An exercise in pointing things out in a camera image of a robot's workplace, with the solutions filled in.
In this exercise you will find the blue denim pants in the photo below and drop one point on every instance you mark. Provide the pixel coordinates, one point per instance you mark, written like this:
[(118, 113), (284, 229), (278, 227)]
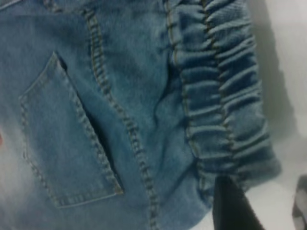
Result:
[(120, 95)]

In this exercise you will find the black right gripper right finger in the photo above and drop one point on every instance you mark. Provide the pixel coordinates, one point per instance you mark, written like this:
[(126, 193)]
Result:
[(301, 208)]

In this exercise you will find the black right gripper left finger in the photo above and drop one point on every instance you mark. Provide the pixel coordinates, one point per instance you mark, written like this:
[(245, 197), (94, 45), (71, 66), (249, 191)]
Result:
[(230, 210)]

